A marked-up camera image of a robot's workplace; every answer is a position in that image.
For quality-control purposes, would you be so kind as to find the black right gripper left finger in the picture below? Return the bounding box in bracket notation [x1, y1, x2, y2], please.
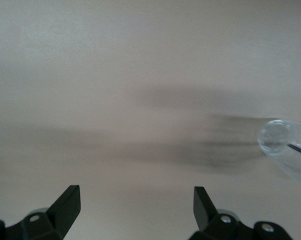
[0, 184, 81, 240]

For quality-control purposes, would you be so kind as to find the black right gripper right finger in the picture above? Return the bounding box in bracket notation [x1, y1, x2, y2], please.
[189, 185, 294, 240]

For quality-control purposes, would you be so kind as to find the clear plastic cup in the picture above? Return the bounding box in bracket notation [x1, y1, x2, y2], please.
[256, 118, 301, 195]

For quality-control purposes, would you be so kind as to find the black straw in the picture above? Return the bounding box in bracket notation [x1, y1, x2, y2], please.
[287, 143, 301, 159]

